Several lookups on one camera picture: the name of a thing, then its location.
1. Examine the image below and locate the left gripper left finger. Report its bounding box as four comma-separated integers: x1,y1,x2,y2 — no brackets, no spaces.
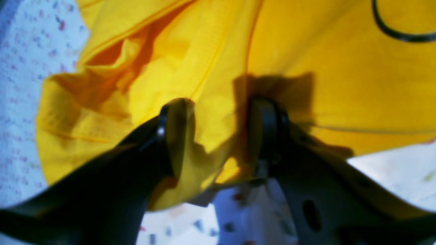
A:
1,98,193,245

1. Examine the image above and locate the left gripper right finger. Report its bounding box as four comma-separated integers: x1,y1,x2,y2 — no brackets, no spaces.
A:
247,97,436,245

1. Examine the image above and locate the yellow T-shirt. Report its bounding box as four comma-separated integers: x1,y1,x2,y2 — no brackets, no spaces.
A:
36,0,436,210

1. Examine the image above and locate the terrazzo patterned table cloth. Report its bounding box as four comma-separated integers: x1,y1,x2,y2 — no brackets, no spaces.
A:
1,0,435,245

